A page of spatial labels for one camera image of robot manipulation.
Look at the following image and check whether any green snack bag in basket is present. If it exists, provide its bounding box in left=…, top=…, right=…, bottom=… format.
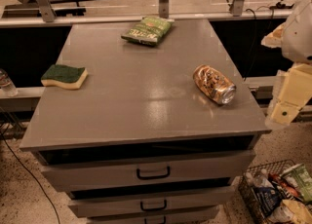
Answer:
left=282, top=164, right=312, bottom=204

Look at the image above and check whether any yellow snack bag in basket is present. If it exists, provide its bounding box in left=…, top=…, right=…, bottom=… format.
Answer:
left=267, top=200, right=312, bottom=224

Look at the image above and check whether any blue snack bag in basket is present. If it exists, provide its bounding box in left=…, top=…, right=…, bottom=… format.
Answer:
left=253, top=187, right=282, bottom=217

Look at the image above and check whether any grey drawer cabinet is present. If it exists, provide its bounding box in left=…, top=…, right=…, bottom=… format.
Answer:
left=19, top=19, right=272, bottom=224

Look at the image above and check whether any wire basket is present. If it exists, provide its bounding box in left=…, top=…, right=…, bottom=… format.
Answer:
left=239, top=160, right=312, bottom=224

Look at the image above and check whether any green jalapeno chip bag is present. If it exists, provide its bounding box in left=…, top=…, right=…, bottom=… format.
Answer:
left=121, top=16, right=175, bottom=47

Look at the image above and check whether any black cable at rail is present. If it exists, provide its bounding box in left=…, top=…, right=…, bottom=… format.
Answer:
left=219, top=0, right=295, bottom=80

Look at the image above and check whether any top grey drawer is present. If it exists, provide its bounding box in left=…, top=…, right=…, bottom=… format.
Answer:
left=41, top=150, right=255, bottom=192

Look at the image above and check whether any green and yellow sponge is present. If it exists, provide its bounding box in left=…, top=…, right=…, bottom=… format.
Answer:
left=41, top=64, right=88, bottom=90

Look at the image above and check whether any grey drawer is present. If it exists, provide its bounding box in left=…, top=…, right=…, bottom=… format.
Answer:
left=68, top=186, right=235, bottom=218
left=41, top=150, right=255, bottom=192
left=87, top=205, right=219, bottom=224

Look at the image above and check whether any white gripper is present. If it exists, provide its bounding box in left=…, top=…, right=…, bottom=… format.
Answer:
left=261, top=0, right=312, bottom=130

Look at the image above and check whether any bottom grey drawer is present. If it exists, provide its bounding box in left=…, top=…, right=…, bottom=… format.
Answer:
left=87, top=205, right=219, bottom=224

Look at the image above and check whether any clear plastic water bottle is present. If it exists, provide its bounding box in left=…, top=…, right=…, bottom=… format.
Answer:
left=0, top=69, right=18, bottom=96

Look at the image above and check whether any black floor cable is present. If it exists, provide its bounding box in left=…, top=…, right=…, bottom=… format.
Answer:
left=0, top=130, right=61, bottom=224

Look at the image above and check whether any middle grey drawer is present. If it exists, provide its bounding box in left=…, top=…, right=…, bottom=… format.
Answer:
left=68, top=186, right=235, bottom=218

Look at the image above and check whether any plastic bottle in basket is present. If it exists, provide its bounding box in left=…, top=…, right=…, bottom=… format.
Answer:
left=253, top=168, right=273, bottom=188

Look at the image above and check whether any golden soda can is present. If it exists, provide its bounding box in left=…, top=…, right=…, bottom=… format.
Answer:
left=193, top=65, right=236, bottom=105

